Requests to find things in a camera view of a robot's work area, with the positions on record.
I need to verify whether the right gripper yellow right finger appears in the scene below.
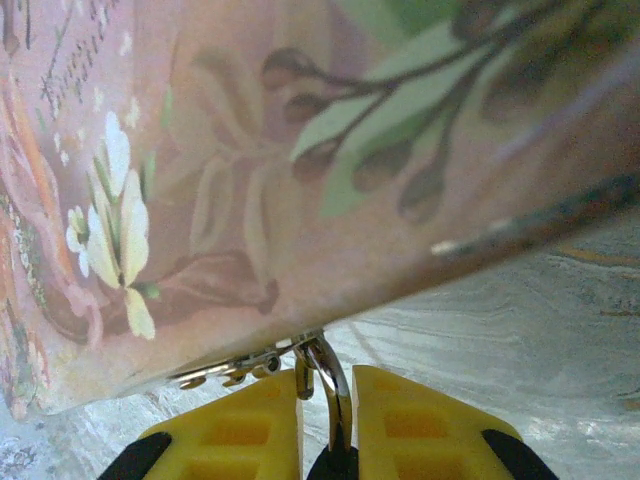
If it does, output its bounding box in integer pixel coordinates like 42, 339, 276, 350
351, 363, 560, 480

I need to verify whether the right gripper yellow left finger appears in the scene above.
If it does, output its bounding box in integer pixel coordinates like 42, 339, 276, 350
98, 368, 305, 480

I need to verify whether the pink floral box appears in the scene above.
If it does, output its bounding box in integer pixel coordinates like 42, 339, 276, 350
0, 0, 640, 422

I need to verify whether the silver metal box latch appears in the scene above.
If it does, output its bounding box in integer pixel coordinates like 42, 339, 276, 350
167, 347, 284, 392

